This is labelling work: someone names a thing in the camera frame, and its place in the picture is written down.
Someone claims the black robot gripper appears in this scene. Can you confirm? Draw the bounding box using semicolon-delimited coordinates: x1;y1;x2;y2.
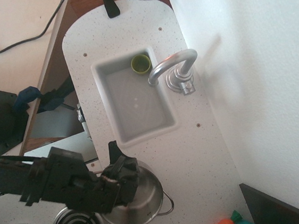
41;140;139;214

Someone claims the silver cabinet knob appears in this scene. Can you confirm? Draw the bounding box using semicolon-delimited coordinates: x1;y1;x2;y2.
77;103;86;123

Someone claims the silver toy faucet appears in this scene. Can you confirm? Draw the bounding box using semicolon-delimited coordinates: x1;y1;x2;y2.
148;49;198;95

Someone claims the grey toy sink basin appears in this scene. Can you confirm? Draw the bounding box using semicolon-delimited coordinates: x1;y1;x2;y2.
91;46;179;147

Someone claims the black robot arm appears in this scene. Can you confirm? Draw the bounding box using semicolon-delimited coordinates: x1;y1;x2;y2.
0;141;140;214

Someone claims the stainless steel pot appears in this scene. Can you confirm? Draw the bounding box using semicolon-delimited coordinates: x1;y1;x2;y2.
103;161;175;224

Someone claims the black strap clip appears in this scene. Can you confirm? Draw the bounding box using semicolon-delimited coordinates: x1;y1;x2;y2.
103;0;120;19

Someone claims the teal plastic toy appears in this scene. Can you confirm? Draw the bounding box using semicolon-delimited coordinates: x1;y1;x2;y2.
231;210;254;224

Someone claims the green plastic cup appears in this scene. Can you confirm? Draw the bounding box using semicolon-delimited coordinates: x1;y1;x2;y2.
130;54;152;74

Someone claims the white speckled toy countertop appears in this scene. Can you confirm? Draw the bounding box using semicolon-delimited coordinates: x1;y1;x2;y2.
0;0;255;224

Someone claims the blue clamp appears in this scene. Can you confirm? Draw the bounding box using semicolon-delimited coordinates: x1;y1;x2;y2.
12;86;68;113

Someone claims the thin black floor cable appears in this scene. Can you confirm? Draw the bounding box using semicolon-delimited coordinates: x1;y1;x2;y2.
0;0;75;55

